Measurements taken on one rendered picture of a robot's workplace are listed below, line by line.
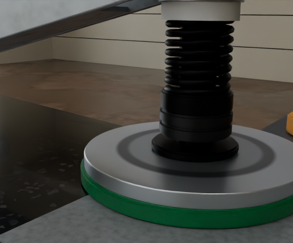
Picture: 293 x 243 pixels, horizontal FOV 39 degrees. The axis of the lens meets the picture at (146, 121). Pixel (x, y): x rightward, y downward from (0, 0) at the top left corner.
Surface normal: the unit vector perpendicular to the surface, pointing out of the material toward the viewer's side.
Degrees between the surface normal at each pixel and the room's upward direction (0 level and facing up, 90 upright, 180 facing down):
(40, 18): 90
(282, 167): 0
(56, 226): 0
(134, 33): 90
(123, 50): 90
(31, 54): 90
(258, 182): 0
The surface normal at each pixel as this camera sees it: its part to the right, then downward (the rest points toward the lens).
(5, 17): -0.26, 0.24
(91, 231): 0.01, -0.97
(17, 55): 0.81, 0.15
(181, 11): -0.53, 0.21
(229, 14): 0.58, 0.21
